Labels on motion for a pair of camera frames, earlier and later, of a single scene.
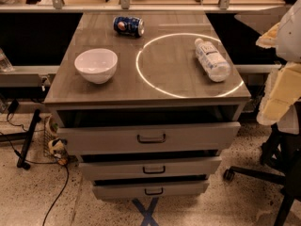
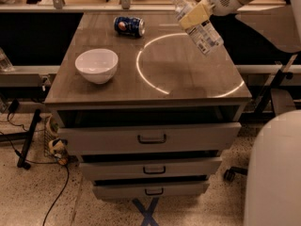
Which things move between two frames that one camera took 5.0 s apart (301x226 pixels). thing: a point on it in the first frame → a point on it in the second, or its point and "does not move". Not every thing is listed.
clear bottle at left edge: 5,64 does not move
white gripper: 291,40 → 220,2
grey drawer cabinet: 148,102 does not move
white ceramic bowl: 96,65 does not move
